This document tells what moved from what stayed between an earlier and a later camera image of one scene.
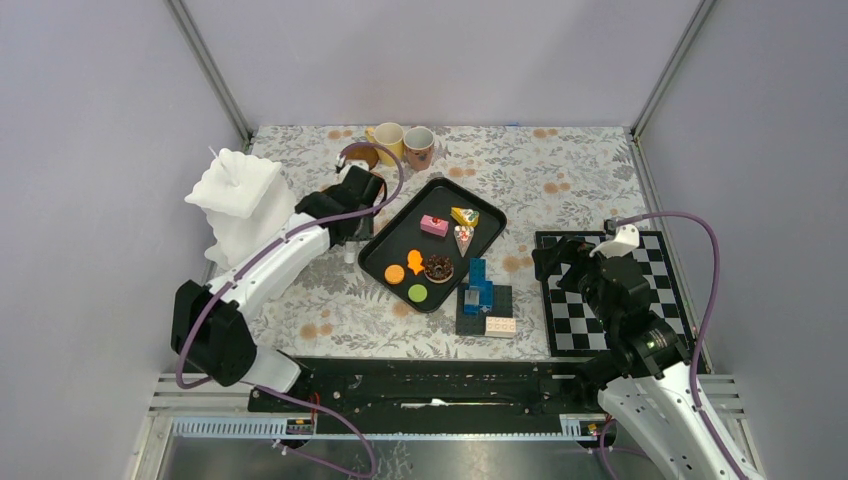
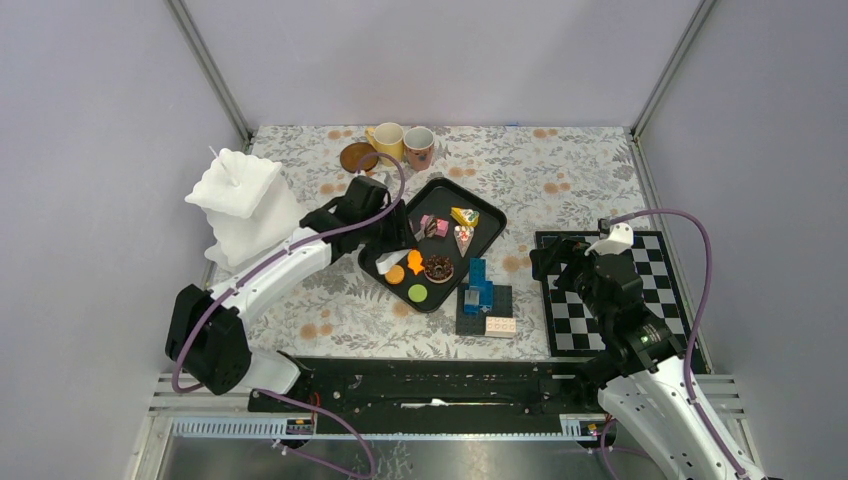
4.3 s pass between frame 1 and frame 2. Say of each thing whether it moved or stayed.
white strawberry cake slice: stayed
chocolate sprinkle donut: stayed
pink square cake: stayed
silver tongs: moved
